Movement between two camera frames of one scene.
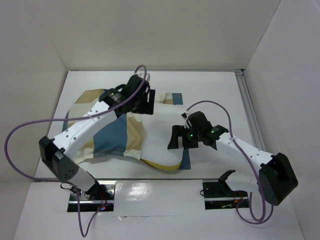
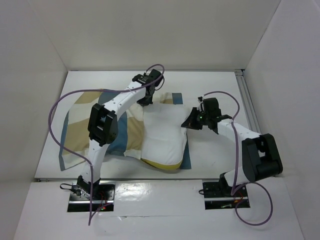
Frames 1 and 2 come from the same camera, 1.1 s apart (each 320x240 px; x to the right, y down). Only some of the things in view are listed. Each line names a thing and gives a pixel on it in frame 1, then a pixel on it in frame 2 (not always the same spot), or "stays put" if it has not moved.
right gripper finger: [177, 130] -> [195, 120]
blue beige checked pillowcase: [123, 136] stays put
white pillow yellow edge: [157, 128] stays put
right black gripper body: [176, 137] -> [196, 117]
